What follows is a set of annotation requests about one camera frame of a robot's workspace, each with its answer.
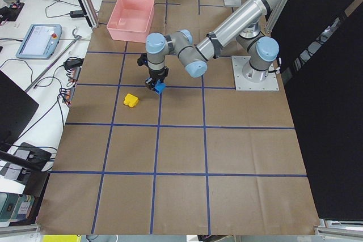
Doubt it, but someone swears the blue teach pendant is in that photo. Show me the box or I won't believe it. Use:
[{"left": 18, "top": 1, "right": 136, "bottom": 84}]
[{"left": 16, "top": 24, "right": 62, "bottom": 60}]

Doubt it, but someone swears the yellow toy block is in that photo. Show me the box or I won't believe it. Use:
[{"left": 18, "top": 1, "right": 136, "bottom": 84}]
[{"left": 123, "top": 93, "right": 140, "bottom": 108}]

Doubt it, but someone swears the black monitor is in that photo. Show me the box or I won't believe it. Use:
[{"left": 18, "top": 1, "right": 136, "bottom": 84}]
[{"left": 1, "top": 71, "right": 39, "bottom": 152}]

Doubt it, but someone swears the black power adapter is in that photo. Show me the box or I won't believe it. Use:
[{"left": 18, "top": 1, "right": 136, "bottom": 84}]
[{"left": 69, "top": 10, "right": 84, "bottom": 18}]

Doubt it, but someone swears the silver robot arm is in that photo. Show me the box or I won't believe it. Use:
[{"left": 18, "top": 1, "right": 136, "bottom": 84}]
[{"left": 137, "top": 0, "right": 280, "bottom": 94}]

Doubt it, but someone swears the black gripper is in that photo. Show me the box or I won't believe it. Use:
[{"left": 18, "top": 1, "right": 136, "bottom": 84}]
[{"left": 145, "top": 66, "right": 170, "bottom": 94}]

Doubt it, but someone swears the pink plastic box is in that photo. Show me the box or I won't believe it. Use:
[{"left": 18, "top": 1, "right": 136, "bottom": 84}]
[{"left": 107, "top": 0, "right": 155, "bottom": 43}]

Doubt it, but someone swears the brown paper table cover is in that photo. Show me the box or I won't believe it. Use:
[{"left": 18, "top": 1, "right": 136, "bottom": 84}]
[{"left": 37, "top": 0, "right": 319, "bottom": 235}]

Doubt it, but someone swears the metal rod with hook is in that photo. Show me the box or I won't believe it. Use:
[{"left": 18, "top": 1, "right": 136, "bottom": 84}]
[{"left": 24, "top": 27, "right": 82, "bottom": 93}]

